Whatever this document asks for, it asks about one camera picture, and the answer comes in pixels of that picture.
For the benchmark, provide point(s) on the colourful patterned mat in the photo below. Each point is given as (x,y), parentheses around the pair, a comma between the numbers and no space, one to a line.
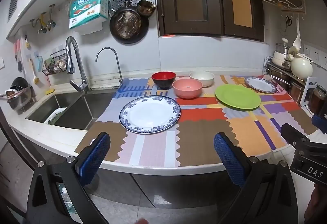
(204,142)

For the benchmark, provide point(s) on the black scissors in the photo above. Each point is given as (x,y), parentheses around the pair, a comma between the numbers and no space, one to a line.
(288,22)

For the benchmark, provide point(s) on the glass jar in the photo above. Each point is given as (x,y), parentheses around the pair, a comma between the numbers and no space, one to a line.
(316,100)

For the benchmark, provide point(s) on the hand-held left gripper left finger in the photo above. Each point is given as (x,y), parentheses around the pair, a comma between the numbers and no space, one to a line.
(94,155)

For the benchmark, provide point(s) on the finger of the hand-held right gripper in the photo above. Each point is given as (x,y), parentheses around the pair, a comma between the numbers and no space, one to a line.
(293,136)
(320,124)

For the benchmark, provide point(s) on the stainless steel sink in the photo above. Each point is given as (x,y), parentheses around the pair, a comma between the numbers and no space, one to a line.
(84,111)

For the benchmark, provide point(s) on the metal dish rack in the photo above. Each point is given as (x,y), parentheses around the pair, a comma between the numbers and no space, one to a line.
(19,97)

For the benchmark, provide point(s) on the pink bowl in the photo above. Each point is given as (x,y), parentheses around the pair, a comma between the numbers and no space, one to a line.
(187,91)

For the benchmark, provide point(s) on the green paper towel pack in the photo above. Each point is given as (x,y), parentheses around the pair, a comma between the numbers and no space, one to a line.
(86,9)

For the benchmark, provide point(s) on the white countertop shelf rack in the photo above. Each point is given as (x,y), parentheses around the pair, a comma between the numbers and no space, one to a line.
(310,88)

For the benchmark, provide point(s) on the white ladle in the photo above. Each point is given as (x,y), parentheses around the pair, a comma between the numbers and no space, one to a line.
(297,40)

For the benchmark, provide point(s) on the white pot with glass lid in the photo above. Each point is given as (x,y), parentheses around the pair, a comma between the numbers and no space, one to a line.
(279,58)

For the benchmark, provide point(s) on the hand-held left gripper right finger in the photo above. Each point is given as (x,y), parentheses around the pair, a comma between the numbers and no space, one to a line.
(227,157)

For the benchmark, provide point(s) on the cream ceramic teapot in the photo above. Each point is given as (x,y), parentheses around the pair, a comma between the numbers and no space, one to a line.
(301,67)

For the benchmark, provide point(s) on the white bowl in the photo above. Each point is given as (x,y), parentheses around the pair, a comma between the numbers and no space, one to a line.
(204,76)

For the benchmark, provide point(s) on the brass wall hooks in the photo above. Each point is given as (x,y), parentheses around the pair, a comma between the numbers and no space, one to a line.
(42,22)

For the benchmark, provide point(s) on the white dish brush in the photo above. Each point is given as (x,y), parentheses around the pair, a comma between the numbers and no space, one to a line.
(35,78)

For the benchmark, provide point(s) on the chrome pull-down faucet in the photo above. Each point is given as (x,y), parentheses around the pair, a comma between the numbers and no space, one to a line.
(81,73)

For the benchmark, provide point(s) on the person's right forearm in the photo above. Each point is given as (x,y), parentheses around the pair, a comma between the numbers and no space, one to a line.
(318,206)

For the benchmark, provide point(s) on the slim gooseneck faucet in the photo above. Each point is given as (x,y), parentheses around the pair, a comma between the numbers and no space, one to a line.
(118,68)

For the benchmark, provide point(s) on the wall power socket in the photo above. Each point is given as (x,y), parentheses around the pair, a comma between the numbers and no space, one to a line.
(310,54)

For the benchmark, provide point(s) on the red and black bowl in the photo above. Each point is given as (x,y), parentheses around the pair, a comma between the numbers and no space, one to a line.
(163,83)

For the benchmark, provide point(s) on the small copper saucepan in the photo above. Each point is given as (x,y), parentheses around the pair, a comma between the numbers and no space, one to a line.
(146,8)

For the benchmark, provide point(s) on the black frying pan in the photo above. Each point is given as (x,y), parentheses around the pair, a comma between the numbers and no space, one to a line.
(127,25)

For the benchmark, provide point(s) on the dark wooden window frame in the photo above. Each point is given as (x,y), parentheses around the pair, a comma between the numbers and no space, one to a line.
(163,9)

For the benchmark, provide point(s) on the small blue rimmed plate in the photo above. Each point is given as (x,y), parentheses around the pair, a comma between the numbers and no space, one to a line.
(260,85)

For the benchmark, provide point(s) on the yellow sponge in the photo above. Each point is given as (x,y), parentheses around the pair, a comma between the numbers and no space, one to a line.
(50,91)

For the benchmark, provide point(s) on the large blue floral plate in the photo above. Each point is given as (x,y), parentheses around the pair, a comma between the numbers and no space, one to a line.
(149,115)

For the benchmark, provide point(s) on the green plate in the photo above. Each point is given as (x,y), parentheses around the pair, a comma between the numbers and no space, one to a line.
(237,97)

